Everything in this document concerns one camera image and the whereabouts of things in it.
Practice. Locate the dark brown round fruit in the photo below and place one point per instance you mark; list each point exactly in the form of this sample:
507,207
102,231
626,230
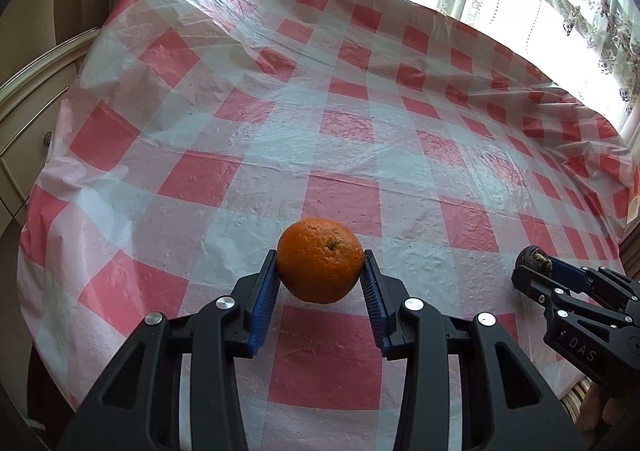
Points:
532,257

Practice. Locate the orange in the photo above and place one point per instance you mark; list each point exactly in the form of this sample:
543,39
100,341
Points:
320,260

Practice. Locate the person's right hand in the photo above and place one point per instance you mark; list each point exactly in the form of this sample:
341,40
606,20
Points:
600,411

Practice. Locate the cream cabinet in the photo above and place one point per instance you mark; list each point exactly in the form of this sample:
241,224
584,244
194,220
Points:
35,131

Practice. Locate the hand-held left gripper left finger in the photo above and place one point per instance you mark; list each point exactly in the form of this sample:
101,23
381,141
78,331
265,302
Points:
264,296

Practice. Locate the striped floor rug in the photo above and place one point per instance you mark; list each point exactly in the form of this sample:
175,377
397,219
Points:
577,403

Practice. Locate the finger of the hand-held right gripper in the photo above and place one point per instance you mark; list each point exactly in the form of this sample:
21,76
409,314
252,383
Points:
535,283
570,276

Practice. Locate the red white checkered tablecloth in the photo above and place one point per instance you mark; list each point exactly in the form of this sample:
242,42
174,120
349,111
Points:
325,131

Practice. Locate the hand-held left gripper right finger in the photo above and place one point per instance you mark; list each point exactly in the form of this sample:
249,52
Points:
372,298

